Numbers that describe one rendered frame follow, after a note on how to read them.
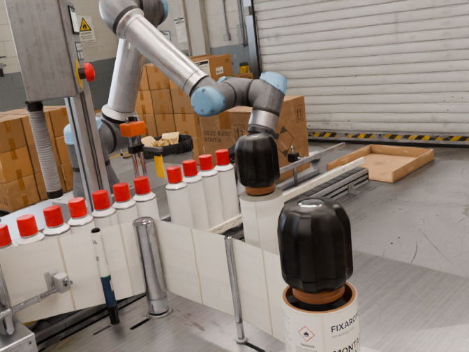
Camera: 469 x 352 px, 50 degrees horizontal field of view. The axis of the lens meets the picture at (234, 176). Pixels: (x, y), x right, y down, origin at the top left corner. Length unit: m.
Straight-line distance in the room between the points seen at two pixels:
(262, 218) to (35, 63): 0.52
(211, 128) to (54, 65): 0.81
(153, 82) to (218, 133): 3.58
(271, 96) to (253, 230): 0.48
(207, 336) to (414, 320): 0.34
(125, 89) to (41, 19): 0.62
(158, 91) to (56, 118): 1.07
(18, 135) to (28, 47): 3.60
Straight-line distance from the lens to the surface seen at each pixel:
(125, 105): 1.63
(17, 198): 4.65
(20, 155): 4.64
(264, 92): 1.34
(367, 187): 1.69
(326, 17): 5.72
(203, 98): 1.25
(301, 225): 0.53
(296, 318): 0.58
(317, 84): 5.85
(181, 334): 0.92
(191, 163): 1.19
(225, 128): 1.69
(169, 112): 5.18
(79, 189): 1.60
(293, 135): 1.78
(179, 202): 1.17
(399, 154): 2.03
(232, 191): 1.27
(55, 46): 1.03
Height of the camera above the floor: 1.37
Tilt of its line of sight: 16 degrees down
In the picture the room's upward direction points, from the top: 7 degrees counter-clockwise
